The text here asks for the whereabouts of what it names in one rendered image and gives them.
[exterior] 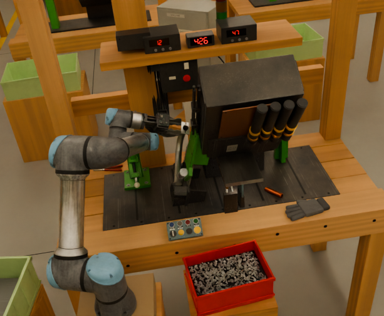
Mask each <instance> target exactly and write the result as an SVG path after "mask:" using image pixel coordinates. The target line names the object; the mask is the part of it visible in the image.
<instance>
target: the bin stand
mask: <svg viewBox="0 0 384 316"><path fill-rule="evenodd" d="M184 273H185V270H184ZM184 280H185V286H186V291H187V298H188V303H189V310H190V316H197V312H196V309H195V306H194V302H193V299H192V296H191V293H190V290H189V286H188V283H187V280H186V277H185V275H184ZM206 316H278V305H277V302H276V299H275V296H273V298H269V299H266V300H262V301H259V302H254V303H250V304H247V305H243V306H240V307H236V308H232V309H229V310H225V311H221V312H217V313H213V314H210V315H206Z"/></svg>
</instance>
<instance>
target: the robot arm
mask: <svg viewBox="0 0 384 316"><path fill-rule="evenodd" d="M181 122H182V119H181V118H172V117H170V114H169V113H164V114H163V113H162V112H158V113H157V114H156V116H150V115H148V114H146V113H141V112H137V111H134V112H133V111H129V110H122V109H118V108H108V109H107V110H106V115H105V124H106V125H109V133H108V137H100V136H85V135H60V136H58V137H57V138H55V140H54V141H53V142H52V144H51V146H50V148H49V154H48V160H49V164H50V166H51V167H53V168H55V174H56V175H57V176H58V177H59V179H60V206H59V238H58V248H57V249H56V250H55V251H54V255H52V256H51V257H50V258H49V260H48V264H47V266H46V276H47V279H48V282H49V284H50V285H51V286H52V287H53V288H58V289H61V290H72V291H79V292H90V293H94V294H95V306H94V308H95V313H96V316H131V315H132V314H133V313H134V311H135V309H136V306H137V301H136V298H135V294H134V293H133V292H132V291H131V290H130V288H129V287H128V286H127V282H126V279H125V274H124V269H123V266H122V264H121V261H120V260H119V258H118V257H117V256H115V255H114V254H112V253H107V252H103V253H98V254H97V255H93V256H92V257H91V258H88V250H87V249H86V248H85V247H84V216H85V179H86V177H87V176H89V175H90V170H99V169H106V168H109V167H113V166H116V165H119V164H121V163H123V162H125V161H126V160H127V159H128V158H129V157H131V156H133V155H135V154H138V153H141V152H143V151H146V150H149V151H151V150H157V149H158V146H159V137H158V134H159V135H161V136H163V137H175V136H180V135H184V134H181V130H173V129H169V125H181ZM144 126H145V128H146V129H147V130H148V131H149V132H150V133H148V132H127V128H131V129H142V130H143V129H144ZM165 130H167V131H165Z"/></svg>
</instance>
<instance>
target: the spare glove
mask: <svg viewBox="0 0 384 316"><path fill-rule="evenodd" d="M296 203H297V204H292V205H289V206H286V210H285V213H286V214H287V217H288V218H291V221H295V220H298V219H301V218H303V217H305V216H306V217H309V216H313V215H315V214H319V213H323V211H326V210H329V209H330V206H329V204H328V203H327V202H326V201H325V200H324V199H323V198H322V197H321V198H318V199H310V200H297V201H296Z"/></svg>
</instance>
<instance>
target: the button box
mask: <svg viewBox="0 0 384 316"><path fill-rule="evenodd" d="M194 219H198V223H194ZM186 220H189V221H190V224H186V223H185V222H186ZM180 221H181V222H182V225H181V226H179V225H178V224H177V223H178V222H179V221H172V222H168V223H166V224H167V233H168V237H169V241H173V240H181V239H186V238H193V237H198V236H203V230H202V223H201V219H200V218H192V219H185V220H180ZM170 223H174V226H173V227H170V225H169V224H170ZM196 226H198V227H200V233H195V232H194V228H195V227H196ZM188 228H190V229H191V230H192V233H191V234H188V233H187V229H188ZM180 229H182V230H183V231H184V234H183V235H179V230H180ZM171 231H175V232H176V235H175V236H174V237H172V236H171V235H170V232H171Z"/></svg>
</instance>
